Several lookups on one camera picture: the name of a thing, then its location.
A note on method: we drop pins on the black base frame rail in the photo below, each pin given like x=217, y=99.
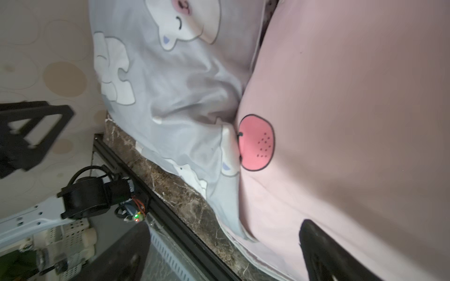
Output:
x=183, y=213

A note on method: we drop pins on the pink cat-print pillow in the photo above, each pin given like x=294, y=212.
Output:
x=346, y=122

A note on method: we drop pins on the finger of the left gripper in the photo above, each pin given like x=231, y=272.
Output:
x=17, y=121

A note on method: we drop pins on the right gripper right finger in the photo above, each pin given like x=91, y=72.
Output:
x=326, y=260

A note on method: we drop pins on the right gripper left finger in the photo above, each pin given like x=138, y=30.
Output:
x=123, y=261

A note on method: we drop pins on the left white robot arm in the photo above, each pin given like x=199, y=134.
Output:
x=91, y=191

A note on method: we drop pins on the grey bear-print pillow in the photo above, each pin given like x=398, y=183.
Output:
x=172, y=74

